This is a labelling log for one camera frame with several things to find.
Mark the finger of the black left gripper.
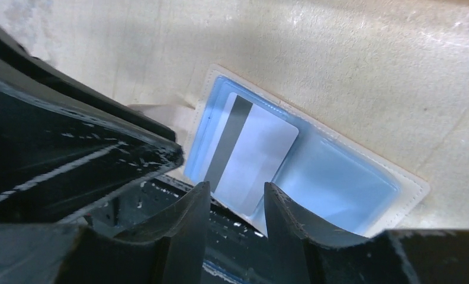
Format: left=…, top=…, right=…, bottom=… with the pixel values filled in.
left=0, top=59, right=184, bottom=223
left=0, top=27, right=176, bottom=142

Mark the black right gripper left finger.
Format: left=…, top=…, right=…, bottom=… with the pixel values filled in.
left=0, top=182, right=211, bottom=283

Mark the silver card with stripe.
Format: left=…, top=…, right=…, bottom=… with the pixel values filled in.
left=200, top=92, right=299, bottom=216

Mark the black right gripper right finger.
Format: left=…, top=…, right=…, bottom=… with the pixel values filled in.
left=264, top=182, right=469, bottom=283

